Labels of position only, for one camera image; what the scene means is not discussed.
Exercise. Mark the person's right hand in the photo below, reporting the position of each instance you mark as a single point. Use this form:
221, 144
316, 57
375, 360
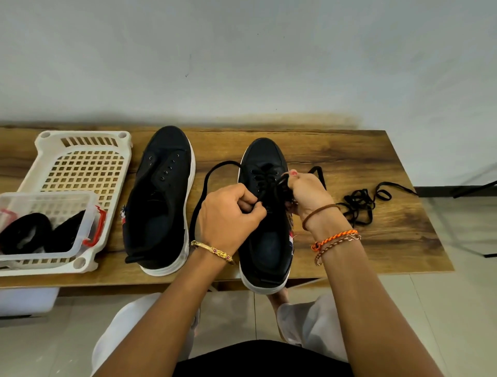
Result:
310, 194

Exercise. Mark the person's left hand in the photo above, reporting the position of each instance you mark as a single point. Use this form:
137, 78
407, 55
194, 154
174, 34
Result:
229, 221

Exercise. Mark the black shoelace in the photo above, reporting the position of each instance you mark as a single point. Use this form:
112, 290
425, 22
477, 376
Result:
357, 203
203, 186

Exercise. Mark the person's left forearm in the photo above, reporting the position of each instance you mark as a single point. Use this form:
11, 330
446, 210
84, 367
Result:
163, 322

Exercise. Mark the person's right forearm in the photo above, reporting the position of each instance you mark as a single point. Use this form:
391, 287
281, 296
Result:
373, 311

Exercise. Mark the person's black shirt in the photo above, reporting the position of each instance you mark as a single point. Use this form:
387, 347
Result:
264, 359

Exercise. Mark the white plastic lattice basket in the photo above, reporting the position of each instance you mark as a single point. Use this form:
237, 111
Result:
85, 167

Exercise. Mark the black rolled band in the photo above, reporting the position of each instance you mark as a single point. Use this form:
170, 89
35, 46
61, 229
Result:
66, 233
19, 239

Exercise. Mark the black tripod stand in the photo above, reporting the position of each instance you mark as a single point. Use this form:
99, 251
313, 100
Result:
485, 185

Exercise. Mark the white box under table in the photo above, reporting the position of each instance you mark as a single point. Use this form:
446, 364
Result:
27, 301

